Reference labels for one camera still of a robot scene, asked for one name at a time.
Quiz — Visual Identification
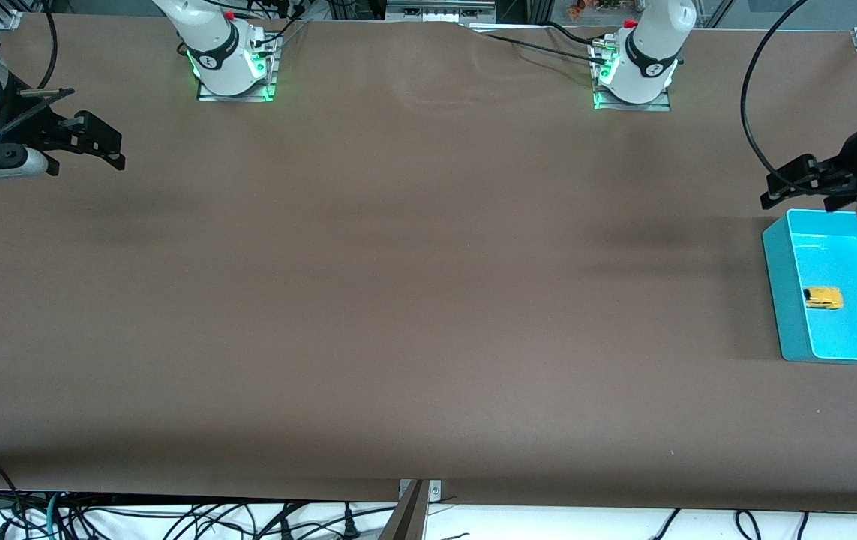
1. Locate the short black base cable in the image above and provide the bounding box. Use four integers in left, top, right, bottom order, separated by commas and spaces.
544, 21, 605, 47

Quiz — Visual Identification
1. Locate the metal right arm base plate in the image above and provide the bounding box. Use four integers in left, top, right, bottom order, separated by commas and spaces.
196, 34, 280, 103

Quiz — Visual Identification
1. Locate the teal plastic bin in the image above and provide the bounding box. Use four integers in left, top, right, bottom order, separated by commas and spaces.
762, 208, 857, 366

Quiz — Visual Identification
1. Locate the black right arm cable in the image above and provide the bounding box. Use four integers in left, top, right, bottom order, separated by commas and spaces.
0, 0, 75, 143

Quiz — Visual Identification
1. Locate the long black base cable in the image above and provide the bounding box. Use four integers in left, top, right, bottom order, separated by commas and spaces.
473, 31, 609, 68

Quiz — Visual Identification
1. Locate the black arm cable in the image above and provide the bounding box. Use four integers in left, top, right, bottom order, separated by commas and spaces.
0, 0, 75, 143
741, 0, 809, 179

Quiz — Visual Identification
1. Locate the small metal table bracket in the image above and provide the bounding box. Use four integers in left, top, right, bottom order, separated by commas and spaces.
398, 478, 442, 502

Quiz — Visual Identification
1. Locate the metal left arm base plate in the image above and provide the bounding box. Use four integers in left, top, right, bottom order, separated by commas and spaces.
592, 41, 673, 112

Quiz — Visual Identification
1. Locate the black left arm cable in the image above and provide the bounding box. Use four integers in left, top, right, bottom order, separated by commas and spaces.
741, 0, 809, 179

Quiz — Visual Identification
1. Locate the white power strip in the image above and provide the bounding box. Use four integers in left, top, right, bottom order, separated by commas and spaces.
385, 0, 496, 22

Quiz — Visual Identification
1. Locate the brown table mat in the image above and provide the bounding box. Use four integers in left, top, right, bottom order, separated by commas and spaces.
0, 13, 857, 515

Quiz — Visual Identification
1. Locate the yellow beetle toy car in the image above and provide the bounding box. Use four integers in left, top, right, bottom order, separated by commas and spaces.
803, 286, 844, 311

